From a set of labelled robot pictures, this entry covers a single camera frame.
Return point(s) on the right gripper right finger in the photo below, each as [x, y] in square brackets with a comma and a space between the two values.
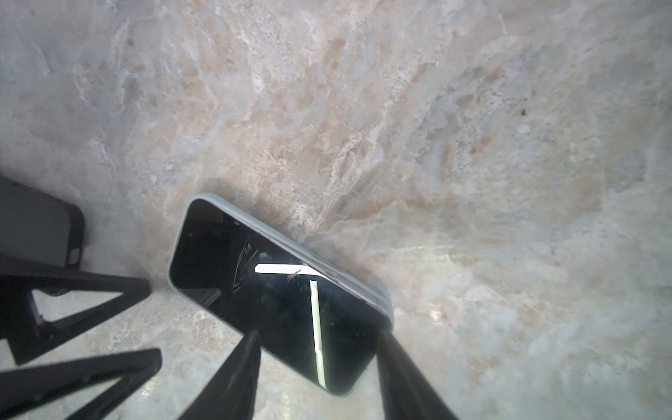
[405, 392]

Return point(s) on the black phone case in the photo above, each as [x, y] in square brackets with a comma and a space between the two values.
[40, 228]

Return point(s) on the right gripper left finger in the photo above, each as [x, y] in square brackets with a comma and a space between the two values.
[231, 393]

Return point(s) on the black smartphone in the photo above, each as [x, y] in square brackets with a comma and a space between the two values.
[312, 316]

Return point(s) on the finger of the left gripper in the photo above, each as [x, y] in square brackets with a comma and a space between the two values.
[44, 306]
[25, 390]

